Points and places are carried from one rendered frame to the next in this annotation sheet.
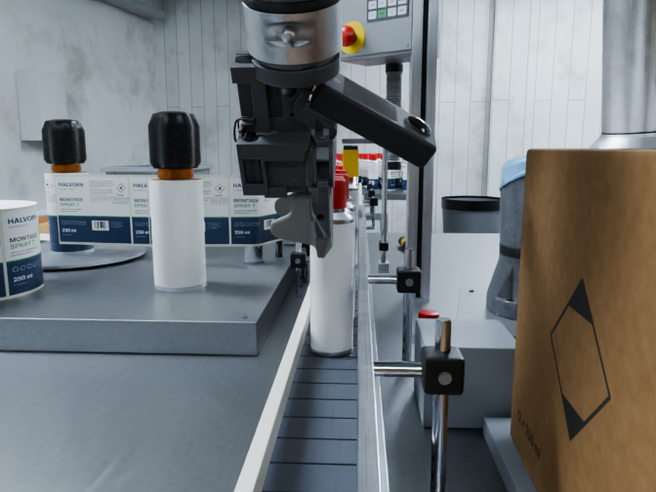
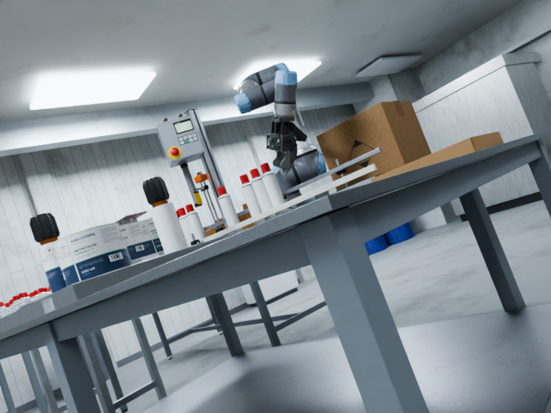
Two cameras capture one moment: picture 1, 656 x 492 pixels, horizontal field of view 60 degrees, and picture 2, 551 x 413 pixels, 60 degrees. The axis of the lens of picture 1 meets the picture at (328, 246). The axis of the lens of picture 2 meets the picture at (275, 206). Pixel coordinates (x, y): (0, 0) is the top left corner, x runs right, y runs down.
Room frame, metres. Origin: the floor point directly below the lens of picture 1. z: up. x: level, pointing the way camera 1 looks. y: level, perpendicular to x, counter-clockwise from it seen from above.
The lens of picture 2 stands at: (-0.40, 1.40, 0.80)
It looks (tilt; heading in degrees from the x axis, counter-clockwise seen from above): 4 degrees up; 307
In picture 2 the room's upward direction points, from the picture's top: 21 degrees counter-clockwise
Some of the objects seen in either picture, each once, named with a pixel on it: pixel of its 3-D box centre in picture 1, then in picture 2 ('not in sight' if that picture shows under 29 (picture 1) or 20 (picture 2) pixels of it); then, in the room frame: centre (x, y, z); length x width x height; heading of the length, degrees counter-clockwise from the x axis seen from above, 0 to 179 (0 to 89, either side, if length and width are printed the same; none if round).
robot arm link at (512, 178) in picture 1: (546, 197); (283, 178); (0.82, -0.31, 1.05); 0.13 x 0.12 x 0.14; 35
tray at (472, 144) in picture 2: not in sight; (437, 161); (0.05, 0.03, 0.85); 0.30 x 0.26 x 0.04; 177
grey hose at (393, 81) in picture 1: (392, 117); (191, 185); (1.20, -0.13, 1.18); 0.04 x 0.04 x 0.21
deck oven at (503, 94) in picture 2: not in sight; (496, 139); (1.33, -7.08, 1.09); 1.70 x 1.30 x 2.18; 166
